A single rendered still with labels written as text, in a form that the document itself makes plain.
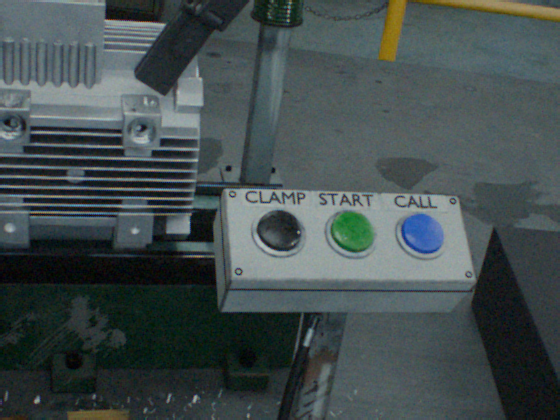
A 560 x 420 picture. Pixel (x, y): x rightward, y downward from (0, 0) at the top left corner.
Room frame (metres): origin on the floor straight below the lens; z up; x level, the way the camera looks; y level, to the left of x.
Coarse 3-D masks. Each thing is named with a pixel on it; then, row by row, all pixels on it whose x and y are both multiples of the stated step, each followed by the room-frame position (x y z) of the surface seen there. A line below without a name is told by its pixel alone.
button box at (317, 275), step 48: (240, 192) 0.55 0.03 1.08; (288, 192) 0.56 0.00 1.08; (336, 192) 0.57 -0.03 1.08; (240, 240) 0.52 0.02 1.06; (384, 240) 0.55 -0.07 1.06; (240, 288) 0.50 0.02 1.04; (288, 288) 0.51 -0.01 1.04; (336, 288) 0.52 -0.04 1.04; (384, 288) 0.52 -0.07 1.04; (432, 288) 0.53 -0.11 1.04
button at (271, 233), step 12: (264, 216) 0.53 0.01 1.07; (276, 216) 0.53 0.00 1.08; (288, 216) 0.54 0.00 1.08; (264, 228) 0.52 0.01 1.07; (276, 228) 0.53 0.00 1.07; (288, 228) 0.53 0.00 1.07; (300, 228) 0.53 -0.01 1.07; (264, 240) 0.52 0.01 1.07; (276, 240) 0.52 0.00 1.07; (288, 240) 0.52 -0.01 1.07
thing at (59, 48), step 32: (0, 0) 0.68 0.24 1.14; (32, 0) 0.68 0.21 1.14; (64, 0) 0.69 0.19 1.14; (96, 0) 0.70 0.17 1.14; (0, 32) 0.68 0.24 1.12; (32, 32) 0.68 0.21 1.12; (64, 32) 0.69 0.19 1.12; (96, 32) 0.70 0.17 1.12; (0, 64) 0.68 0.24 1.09; (32, 64) 0.68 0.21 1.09; (64, 64) 0.69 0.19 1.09; (96, 64) 0.70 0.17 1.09
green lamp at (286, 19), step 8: (256, 0) 1.08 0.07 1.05; (264, 0) 1.07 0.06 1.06; (272, 0) 1.06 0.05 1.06; (280, 0) 1.06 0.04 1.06; (288, 0) 1.07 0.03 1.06; (296, 0) 1.07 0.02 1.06; (256, 8) 1.08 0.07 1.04; (264, 8) 1.07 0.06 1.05; (272, 8) 1.06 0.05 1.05; (280, 8) 1.06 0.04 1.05; (288, 8) 1.07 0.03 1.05; (296, 8) 1.07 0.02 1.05; (256, 16) 1.08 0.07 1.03; (264, 16) 1.07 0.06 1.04; (272, 16) 1.06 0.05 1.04; (280, 16) 1.06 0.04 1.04; (288, 16) 1.07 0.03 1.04; (296, 16) 1.07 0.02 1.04
